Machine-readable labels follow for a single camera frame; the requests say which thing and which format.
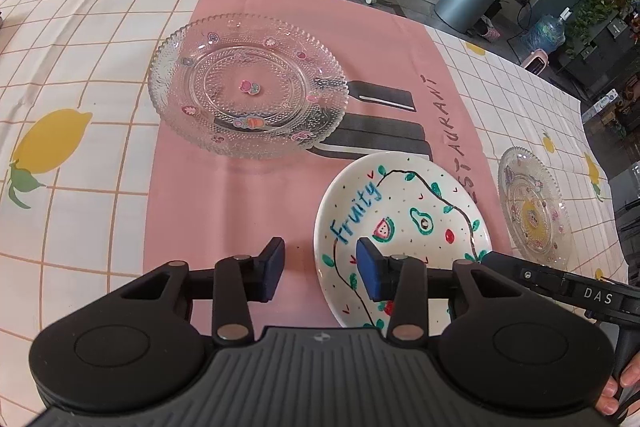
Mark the small clear glass plate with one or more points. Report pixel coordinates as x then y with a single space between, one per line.
250 57

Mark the large clear glass plate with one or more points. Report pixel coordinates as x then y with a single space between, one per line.
532 207

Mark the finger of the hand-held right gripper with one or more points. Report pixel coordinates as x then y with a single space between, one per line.
530 274

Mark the person's right hand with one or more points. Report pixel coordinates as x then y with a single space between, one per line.
631 377

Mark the checked lemon-print tablecloth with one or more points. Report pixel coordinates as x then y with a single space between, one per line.
75 207

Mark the trailing ivy plant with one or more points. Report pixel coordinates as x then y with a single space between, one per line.
597 7

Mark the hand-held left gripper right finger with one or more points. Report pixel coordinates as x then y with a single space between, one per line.
369 269

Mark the blue water bottle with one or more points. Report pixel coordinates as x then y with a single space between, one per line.
549 34

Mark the small pink heater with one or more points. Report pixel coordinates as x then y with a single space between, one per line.
536 62

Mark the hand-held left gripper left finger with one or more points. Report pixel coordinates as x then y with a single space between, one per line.
272 267

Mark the white fruit-painted plate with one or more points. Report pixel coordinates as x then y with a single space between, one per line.
415 187

